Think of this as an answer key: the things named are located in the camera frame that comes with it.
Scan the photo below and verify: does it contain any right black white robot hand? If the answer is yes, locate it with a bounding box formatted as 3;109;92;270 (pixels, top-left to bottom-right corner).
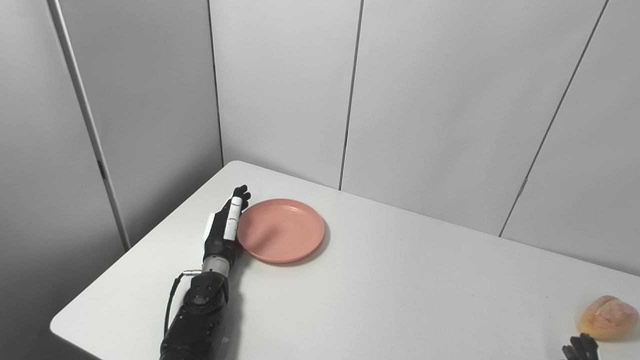
561;333;600;360

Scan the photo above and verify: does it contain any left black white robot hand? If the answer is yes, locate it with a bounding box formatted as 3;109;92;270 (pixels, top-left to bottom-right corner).
202;185;252;266

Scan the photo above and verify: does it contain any golden bread roll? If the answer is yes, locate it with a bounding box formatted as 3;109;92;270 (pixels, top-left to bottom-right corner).
578;295;640;341

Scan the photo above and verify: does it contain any pink round plate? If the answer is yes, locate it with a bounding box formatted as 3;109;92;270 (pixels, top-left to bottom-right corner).
236;198;326;264

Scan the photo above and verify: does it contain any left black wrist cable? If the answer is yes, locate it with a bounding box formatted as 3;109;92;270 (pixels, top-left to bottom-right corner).
163;270;202;336

